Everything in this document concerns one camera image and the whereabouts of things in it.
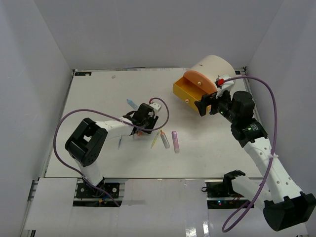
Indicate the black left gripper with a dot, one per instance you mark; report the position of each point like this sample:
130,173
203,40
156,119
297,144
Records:
153,121

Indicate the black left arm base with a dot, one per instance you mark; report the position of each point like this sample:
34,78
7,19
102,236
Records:
109,193

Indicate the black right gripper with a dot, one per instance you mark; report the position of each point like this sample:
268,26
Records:
206,100

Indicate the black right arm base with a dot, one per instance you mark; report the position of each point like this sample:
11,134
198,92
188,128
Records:
218,198

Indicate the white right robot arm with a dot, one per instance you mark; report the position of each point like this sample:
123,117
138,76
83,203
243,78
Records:
282,202

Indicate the round three-drawer storage box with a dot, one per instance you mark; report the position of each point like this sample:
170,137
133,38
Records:
200,79

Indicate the light blue highlighter body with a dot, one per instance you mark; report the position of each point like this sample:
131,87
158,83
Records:
132,104

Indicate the thin yellow highlighter pen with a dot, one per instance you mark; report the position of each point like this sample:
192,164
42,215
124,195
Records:
156,137

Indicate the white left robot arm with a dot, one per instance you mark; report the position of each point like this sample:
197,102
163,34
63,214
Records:
86,142

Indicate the orange tipped highlighter body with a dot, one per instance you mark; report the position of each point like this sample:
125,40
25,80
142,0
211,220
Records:
164,140

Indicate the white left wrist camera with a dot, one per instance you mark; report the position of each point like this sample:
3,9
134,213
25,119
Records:
156,107

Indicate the pink purple highlighter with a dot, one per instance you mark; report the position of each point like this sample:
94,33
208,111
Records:
175,142

